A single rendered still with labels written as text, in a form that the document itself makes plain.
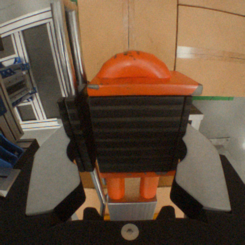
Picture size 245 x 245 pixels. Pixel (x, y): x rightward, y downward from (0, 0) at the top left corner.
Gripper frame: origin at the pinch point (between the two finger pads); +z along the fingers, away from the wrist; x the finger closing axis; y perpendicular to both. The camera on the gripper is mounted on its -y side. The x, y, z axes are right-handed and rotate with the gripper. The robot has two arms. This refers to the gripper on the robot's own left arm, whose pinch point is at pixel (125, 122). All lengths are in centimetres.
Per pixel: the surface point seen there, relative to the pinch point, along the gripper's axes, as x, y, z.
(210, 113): 85, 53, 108
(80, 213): -15.9, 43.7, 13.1
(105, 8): -6, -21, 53
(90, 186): -9.9, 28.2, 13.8
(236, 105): 115, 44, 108
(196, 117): 34, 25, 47
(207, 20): 36, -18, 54
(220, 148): 107, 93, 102
